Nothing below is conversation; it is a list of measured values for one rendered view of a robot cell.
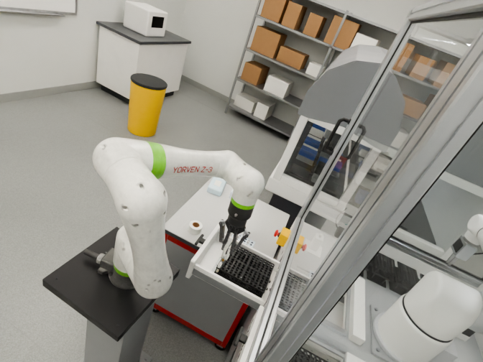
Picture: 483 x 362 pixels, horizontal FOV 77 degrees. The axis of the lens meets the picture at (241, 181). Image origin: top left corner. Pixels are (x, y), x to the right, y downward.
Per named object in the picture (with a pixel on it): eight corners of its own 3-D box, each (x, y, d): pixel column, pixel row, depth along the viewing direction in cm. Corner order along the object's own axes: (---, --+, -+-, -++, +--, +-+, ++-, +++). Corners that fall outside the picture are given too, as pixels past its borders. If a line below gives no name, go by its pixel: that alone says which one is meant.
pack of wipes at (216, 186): (220, 197, 190) (222, 192, 188) (205, 192, 190) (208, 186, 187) (225, 185, 203) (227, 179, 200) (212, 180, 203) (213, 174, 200)
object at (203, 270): (191, 274, 127) (194, 265, 124) (215, 238, 149) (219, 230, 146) (277, 322, 122) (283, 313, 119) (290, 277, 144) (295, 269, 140)
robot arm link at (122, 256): (122, 289, 110) (128, 256, 100) (107, 256, 118) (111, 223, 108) (155, 276, 119) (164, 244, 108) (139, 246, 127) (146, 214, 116)
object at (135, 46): (92, 87, 436) (97, -7, 372) (146, 79, 531) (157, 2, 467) (131, 108, 421) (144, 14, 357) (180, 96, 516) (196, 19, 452)
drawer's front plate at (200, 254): (185, 277, 127) (190, 260, 121) (213, 237, 151) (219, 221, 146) (188, 279, 127) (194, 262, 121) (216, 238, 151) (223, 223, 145)
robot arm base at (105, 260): (74, 267, 117) (74, 257, 114) (98, 241, 129) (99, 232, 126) (135, 295, 116) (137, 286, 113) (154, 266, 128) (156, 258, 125)
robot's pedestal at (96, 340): (67, 375, 155) (68, 284, 115) (111, 329, 180) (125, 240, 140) (111, 412, 149) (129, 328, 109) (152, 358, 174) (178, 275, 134)
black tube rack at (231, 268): (212, 276, 130) (216, 266, 126) (227, 251, 144) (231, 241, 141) (259, 302, 127) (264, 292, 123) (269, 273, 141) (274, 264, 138)
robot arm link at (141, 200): (144, 312, 101) (121, 211, 64) (126, 274, 110) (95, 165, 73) (180, 292, 108) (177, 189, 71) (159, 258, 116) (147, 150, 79)
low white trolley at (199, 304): (141, 311, 194) (161, 226, 154) (187, 251, 246) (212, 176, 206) (221, 358, 186) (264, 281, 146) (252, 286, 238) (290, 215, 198)
